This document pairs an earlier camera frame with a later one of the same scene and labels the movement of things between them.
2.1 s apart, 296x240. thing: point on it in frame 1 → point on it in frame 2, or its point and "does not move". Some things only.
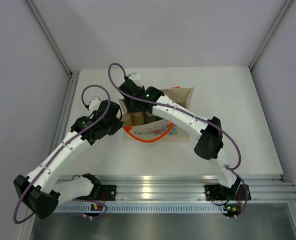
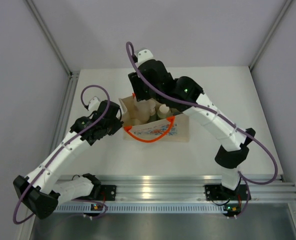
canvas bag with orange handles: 158,130 does not move
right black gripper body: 130,107 → 151,92
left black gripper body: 113,126 does not move
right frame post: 287,3 does not move
